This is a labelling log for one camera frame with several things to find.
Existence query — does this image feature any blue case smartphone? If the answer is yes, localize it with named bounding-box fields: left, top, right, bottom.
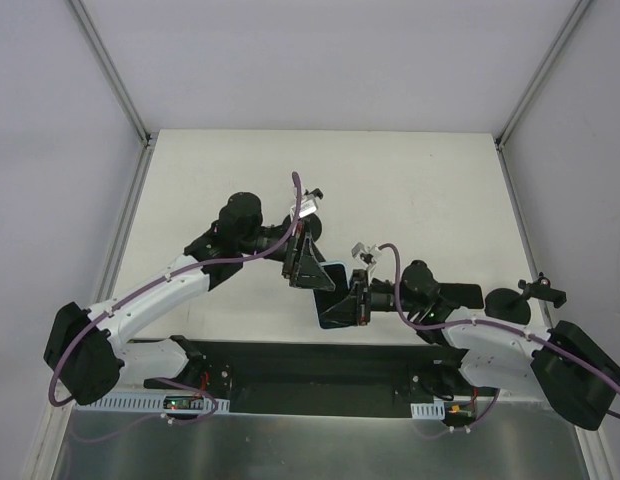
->
left=313, top=262, right=356, bottom=330

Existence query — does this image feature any black round phone stand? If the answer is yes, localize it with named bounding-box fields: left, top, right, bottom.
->
left=281, top=188, right=324, bottom=241

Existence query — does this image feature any cream case smartphone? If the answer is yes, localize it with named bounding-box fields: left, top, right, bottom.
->
left=439, top=283, right=484, bottom=310

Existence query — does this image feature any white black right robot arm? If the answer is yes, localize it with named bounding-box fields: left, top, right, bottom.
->
left=314, top=260, right=620, bottom=431

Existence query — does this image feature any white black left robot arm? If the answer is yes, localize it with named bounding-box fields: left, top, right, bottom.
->
left=43, top=189, right=336, bottom=405

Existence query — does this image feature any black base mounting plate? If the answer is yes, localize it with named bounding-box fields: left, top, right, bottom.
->
left=172, top=341, right=495, bottom=418

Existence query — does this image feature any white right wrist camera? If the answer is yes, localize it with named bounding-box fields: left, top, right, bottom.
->
left=351, top=242, right=382, bottom=275

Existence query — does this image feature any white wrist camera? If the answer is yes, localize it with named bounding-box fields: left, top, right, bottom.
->
left=351, top=242, right=382, bottom=275
left=289, top=194, right=319, bottom=219

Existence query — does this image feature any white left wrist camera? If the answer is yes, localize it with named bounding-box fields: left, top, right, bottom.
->
left=289, top=194, right=319, bottom=219

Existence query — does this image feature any white slotted right cable duct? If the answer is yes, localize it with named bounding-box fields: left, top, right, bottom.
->
left=410, top=399, right=446, bottom=421

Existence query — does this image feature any white slotted cable duct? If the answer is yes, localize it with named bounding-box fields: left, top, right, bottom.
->
left=410, top=399, right=446, bottom=421
left=75, top=392, right=230, bottom=415

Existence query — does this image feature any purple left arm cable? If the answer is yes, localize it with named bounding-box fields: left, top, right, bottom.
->
left=48, top=171, right=316, bottom=444

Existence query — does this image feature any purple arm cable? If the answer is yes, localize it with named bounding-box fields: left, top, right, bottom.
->
left=372, top=243, right=620, bottom=441
left=48, top=171, right=316, bottom=444

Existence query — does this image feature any white slotted left cable duct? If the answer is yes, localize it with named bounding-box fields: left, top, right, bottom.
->
left=75, top=392, right=230, bottom=415

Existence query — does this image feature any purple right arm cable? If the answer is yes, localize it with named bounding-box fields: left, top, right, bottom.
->
left=372, top=243, right=620, bottom=441

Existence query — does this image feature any left aluminium corner post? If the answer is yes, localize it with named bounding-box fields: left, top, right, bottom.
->
left=65, top=0, right=159, bottom=149

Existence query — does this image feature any aluminium corner post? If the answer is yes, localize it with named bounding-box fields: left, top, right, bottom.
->
left=65, top=0, right=159, bottom=149
left=495, top=0, right=596, bottom=151

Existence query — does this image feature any right aluminium corner post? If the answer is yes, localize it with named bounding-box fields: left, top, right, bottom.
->
left=495, top=0, right=596, bottom=151

